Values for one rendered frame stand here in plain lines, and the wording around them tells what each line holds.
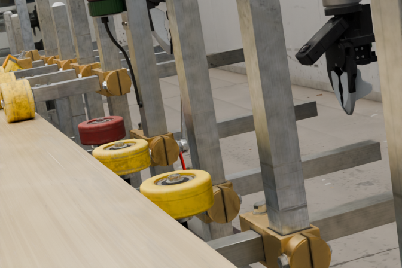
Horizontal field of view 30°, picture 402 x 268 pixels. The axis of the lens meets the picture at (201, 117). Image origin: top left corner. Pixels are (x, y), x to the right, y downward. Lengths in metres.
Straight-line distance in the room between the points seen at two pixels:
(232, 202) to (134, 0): 0.40
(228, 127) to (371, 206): 0.50
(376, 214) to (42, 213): 0.40
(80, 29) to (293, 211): 1.02
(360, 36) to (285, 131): 0.69
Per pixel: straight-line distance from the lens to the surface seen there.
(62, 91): 1.54
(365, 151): 1.22
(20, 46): 2.99
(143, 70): 1.27
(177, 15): 1.03
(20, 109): 1.51
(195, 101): 1.04
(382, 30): 0.58
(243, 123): 1.39
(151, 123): 1.29
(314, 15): 6.73
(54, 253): 0.69
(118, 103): 1.53
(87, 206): 0.82
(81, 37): 1.76
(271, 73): 0.80
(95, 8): 1.25
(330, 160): 1.19
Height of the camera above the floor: 1.12
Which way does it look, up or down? 10 degrees down
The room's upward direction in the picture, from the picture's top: 9 degrees counter-clockwise
